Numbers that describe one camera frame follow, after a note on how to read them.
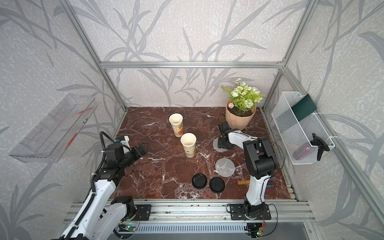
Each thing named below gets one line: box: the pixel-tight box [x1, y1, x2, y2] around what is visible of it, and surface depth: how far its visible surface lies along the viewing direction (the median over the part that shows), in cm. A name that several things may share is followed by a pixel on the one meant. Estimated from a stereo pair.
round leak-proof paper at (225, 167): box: [215, 157, 236, 178], surface depth 91 cm
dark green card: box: [291, 93, 318, 122], surface depth 72 cm
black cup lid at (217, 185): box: [209, 177, 225, 194], surface depth 83 cm
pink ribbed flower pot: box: [225, 99, 257, 131], surface depth 99 cm
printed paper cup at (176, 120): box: [168, 113, 184, 138], surface depth 96 cm
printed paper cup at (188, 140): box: [180, 132, 197, 158], surface depth 86 cm
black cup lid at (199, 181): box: [192, 173, 208, 190], surface depth 84 cm
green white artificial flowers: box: [220, 78, 267, 116], surface depth 88 cm
